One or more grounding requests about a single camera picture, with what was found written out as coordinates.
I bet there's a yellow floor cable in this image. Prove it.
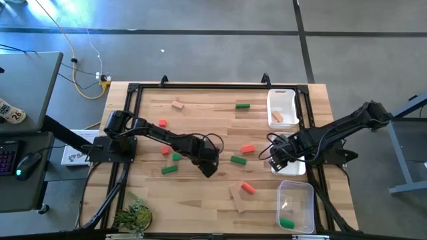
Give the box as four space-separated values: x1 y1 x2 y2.
33 0 111 101

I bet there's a white box left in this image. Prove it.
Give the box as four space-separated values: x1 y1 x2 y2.
60 129 101 167

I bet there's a thick black diagonal bar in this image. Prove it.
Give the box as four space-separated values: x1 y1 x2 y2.
41 114 96 153

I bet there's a white floor cable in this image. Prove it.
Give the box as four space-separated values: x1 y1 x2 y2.
78 16 104 79

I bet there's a black aluminium table frame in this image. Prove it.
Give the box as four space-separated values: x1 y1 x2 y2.
98 81 338 236

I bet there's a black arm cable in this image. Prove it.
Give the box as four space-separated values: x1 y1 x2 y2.
195 132 225 156
258 133 284 164

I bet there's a green wooden cylinder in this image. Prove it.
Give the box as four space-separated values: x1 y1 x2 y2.
279 217 296 230

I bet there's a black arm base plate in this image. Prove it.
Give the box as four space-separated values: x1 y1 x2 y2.
310 138 360 166
81 135 138 164

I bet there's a backlit black keyboard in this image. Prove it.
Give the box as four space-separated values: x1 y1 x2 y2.
0 139 20 177

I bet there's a black diagonal frame strut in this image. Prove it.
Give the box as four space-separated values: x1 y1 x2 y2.
305 163 360 234
75 163 131 231

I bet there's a black floor cable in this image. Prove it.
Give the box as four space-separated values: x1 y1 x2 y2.
0 43 101 91

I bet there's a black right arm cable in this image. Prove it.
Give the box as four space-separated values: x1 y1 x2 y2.
258 133 284 164

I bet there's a black computer mouse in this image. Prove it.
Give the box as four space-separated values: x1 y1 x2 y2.
15 151 43 182

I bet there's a grey desk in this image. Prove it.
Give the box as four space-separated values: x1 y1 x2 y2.
0 51 64 135

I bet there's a white plastic bin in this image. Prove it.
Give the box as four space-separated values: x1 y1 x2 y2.
269 132 307 177
266 88 300 130

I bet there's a black desk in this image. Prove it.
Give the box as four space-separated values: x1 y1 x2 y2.
0 131 56 214

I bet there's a small potted green plant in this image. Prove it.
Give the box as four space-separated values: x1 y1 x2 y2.
112 192 154 238

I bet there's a blue-grey metal stand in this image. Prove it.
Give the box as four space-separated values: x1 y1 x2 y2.
386 91 427 195

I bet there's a long natural wooden plank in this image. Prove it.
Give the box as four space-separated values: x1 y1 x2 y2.
228 182 247 213

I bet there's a clear plastic bin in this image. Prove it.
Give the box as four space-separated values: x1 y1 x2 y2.
276 179 316 235

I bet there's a white item with 26 print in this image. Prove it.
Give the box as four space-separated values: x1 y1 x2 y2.
0 97 27 125

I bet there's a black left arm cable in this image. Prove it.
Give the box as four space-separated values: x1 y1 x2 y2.
195 132 225 156

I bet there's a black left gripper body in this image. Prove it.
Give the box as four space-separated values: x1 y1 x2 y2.
186 135 220 167

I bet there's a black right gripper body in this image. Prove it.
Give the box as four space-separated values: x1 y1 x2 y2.
268 133 303 164

